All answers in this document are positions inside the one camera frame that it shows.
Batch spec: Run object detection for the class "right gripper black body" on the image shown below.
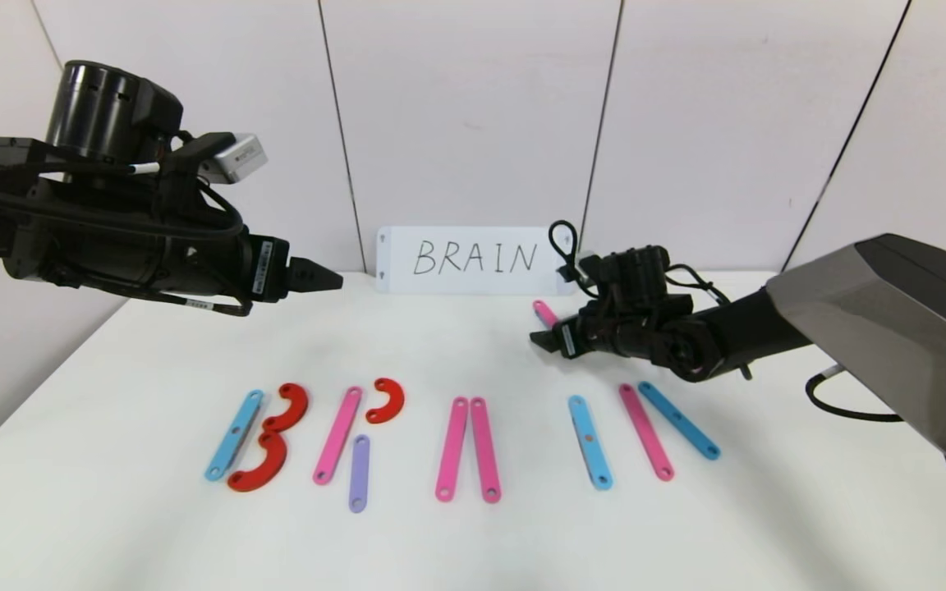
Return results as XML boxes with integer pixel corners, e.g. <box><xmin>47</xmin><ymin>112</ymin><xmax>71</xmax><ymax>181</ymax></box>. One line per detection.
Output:
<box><xmin>552</xmin><ymin>314</ymin><xmax>618</xmax><ymax>360</ymax></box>

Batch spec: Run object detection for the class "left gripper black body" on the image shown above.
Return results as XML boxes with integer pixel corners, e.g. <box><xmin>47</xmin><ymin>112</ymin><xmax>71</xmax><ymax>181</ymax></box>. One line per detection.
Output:
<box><xmin>181</xmin><ymin>224</ymin><xmax>290</xmax><ymax>303</ymax></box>

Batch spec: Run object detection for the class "long pink bar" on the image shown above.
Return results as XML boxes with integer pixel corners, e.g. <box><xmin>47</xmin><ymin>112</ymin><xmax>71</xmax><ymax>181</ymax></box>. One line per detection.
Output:
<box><xmin>435</xmin><ymin>397</ymin><xmax>470</xmax><ymax>502</ymax></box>
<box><xmin>314</xmin><ymin>387</ymin><xmax>363</xmax><ymax>485</ymax></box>
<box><xmin>470</xmin><ymin>397</ymin><xmax>502</xmax><ymax>503</ymax></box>
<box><xmin>618</xmin><ymin>383</ymin><xmax>675</xmax><ymax>482</ymax></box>

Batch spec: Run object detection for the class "short blue bar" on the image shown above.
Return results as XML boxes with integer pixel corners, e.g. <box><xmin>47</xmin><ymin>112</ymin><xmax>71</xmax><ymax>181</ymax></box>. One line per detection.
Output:
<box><xmin>637</xmin><ymin>381</ymin><xmax>721</xmax><ymax>460</ymax></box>

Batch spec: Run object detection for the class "small red curved piece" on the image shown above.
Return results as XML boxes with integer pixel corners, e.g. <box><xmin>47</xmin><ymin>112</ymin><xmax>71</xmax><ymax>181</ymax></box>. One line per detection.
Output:
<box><xmin>365</xmin><ymin>378</ymin><xmax>406</xmax><ymax>425</ymax></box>

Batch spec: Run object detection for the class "short purple bar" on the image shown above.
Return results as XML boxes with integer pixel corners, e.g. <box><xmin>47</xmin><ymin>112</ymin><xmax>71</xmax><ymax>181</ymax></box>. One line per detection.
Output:
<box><xmin>348</xmin><ymin>435</ymin><xmax>370</xmax><ymax>514</ymax></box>

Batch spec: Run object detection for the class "white BRAIN sign card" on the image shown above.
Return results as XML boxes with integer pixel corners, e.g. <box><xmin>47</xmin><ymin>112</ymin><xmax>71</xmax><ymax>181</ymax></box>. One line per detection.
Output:
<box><xmin>376</xmin><ymin>227</ymin><xmax>576</xmax><ymax>296</ymax></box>

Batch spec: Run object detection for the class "long blue bar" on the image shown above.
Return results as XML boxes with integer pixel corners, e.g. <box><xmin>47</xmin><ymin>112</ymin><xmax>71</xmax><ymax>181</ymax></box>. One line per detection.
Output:
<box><xmin>204</xmin><ymin>390</ymin><xmax>264</xmax><ymax>482</ymax></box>
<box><xmin>568</xmin><ymin>396</ymin><xmax>613</xmax><ymax>491</ymax></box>

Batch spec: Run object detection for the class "black looped camera cable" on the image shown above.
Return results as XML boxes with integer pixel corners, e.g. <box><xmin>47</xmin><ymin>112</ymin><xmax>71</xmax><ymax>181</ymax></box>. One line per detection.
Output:
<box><xmin>548</xmin><ymin>220</ymin><xmax>599</xmax><ymax>298</ymax></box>

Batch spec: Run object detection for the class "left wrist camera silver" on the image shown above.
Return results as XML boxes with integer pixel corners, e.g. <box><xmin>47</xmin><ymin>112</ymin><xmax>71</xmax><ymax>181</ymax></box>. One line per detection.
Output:
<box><xmin>198</xmin><ymin>133</ymin><xmax>269</xmax><ymax>184</ymax></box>

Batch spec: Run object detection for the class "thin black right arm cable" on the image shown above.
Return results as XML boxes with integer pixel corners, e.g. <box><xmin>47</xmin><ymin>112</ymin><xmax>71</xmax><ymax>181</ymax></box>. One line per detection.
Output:
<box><xmin>668</xmin><ymin>263</ymin><xmax>737</xmax><ymax>309</ymax></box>

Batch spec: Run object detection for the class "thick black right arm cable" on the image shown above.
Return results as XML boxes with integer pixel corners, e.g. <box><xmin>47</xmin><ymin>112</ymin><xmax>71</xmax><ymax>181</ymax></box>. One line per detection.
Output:
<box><xmin>806</xmin><ymin>365</ymin><xmax>905</xmax><ymax>424</ymax></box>

